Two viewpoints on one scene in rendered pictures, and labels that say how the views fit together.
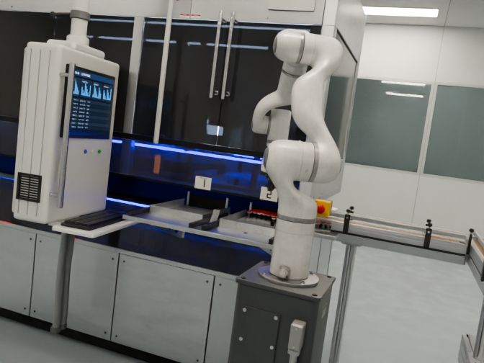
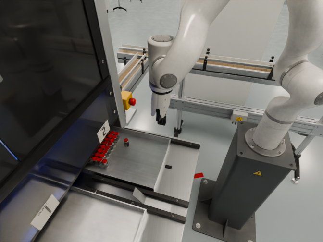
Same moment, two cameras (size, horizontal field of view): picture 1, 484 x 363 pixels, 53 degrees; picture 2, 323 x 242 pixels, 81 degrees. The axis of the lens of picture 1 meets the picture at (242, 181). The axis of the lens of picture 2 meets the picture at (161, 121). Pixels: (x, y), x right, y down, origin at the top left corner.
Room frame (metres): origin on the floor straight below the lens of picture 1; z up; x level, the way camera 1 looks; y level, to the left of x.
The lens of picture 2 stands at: (2.01, 0.42, 1.60)
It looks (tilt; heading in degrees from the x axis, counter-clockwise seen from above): 44 degrees down; 268
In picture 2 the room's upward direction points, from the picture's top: straight up
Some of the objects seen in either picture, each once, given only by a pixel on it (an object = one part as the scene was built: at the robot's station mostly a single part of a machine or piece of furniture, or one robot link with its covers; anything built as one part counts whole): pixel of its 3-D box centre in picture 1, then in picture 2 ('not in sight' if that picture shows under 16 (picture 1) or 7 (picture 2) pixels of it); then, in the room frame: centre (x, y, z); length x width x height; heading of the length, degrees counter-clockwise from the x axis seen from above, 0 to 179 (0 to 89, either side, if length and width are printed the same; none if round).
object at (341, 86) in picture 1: (338, 104); not in sight; (2.63, -0.47, 1.51); 0.85 x 0.01 x 0.59; 161
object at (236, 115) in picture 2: not in sight; (239, 117); (1.29, -0.75, 0.50); 0.12 x 0.05 x 0.09; 161
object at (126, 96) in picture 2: (322, 207); (123, 100); (2.17, -0.38, 1.00); 0.08 x 0.07 x 0.07; 161
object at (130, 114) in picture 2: (323, 233); (121, 114); (2.21, -0.41, 0.87); 0.14 x 0.13 x 0.02; 161
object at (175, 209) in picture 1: (191, 209); (84, 235); (2.25, 0.22, 0.90); 0.34 x 0.26 x 0.04; 161
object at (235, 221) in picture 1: (260, 222); (127, 154); (2.14, -0.10, 0.90); 0.34 x 0.26 x 0.04; 161
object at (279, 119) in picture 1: (278, 124); (162, 60); (1.98, -0.12, 1.34); 0.09 x 0.08 x 0.13; 96
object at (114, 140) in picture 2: (266, 218); (109, 148); (2.22, -0.13, 0.90); 0.18 x 0.02 x 0.05; 71
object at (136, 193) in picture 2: (210, 217); (152, 199); (2.03, 0.11, 0.91); 0.14 x 0.03 x 0.06; 162
